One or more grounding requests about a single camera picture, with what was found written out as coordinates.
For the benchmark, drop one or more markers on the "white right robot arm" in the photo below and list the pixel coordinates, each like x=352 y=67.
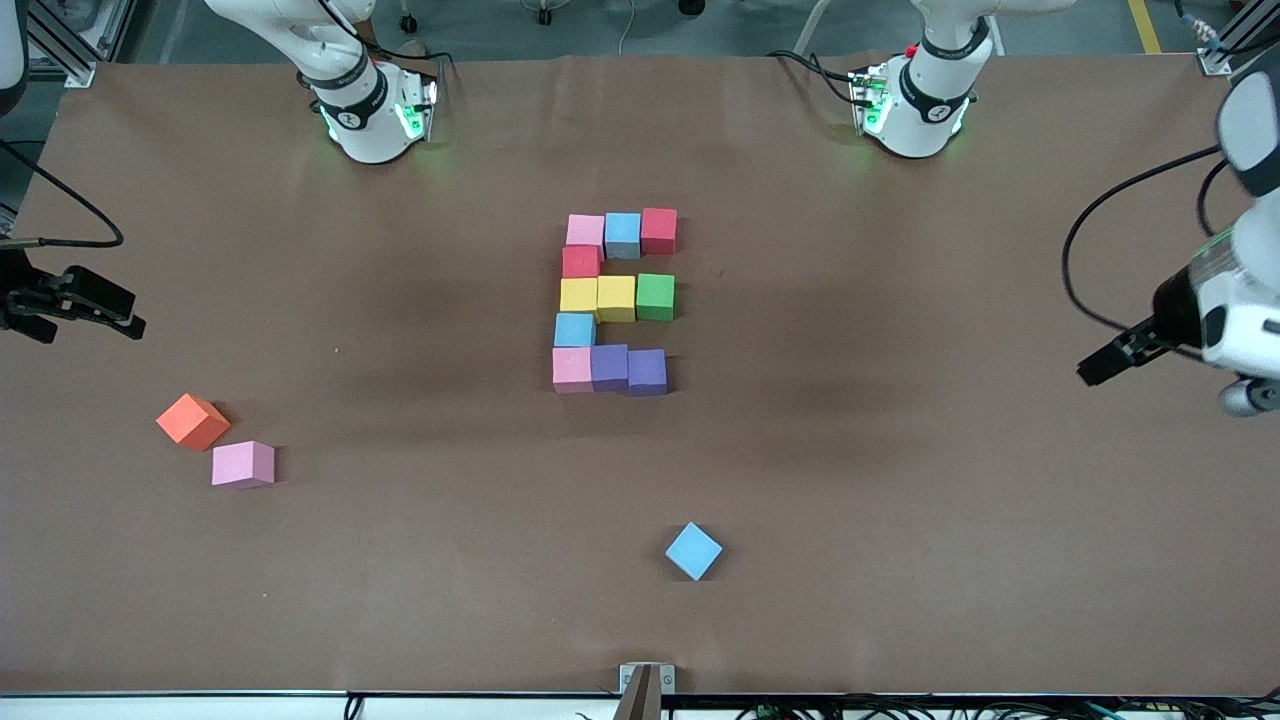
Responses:
x=370 y=120

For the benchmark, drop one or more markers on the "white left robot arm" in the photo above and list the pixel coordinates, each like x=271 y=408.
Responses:
x=920 y=110

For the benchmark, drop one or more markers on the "white table edge rail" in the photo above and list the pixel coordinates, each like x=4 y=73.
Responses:
x=150 y=708

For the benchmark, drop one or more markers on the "green foam block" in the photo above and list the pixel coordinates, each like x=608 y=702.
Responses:
x=655 y=297

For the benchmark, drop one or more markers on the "aluminium frame profile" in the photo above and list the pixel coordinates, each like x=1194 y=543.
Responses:
x=60 y=50
x=1225 y=55

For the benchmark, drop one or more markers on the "yellow foam block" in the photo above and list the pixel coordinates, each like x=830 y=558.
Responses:
x=616 y=299
x=578 y=296

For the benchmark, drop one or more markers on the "white stool legs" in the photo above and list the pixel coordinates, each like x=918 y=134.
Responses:
x=812 y=25

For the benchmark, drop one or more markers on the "brown paper table cover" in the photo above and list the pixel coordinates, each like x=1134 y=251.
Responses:
x=500 y=620

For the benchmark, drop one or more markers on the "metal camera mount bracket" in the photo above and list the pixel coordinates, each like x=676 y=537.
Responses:
x=645 y=690

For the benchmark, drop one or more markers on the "orange foam block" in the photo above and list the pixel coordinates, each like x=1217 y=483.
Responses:
x=190 y=420

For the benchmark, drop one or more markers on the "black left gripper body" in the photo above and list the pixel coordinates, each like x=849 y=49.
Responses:
x=1172 y=306

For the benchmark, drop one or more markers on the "purple foam block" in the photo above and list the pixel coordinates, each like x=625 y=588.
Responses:
x=647 y=372
x=609 y=367

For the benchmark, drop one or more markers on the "pink foam block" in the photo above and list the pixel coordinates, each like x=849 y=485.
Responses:
x=243 y=464
x=572 y=370
x=585 y=230

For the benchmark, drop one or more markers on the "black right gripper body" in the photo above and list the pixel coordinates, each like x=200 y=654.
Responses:
x=22 y=290

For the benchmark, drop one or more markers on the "blue foam block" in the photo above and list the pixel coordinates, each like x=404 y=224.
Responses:
x=693 y=551
x=575 y=330
x=623 y=236

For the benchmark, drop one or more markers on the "red foam block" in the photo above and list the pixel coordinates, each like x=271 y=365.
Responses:
x=659 y=231
x=581 y=262

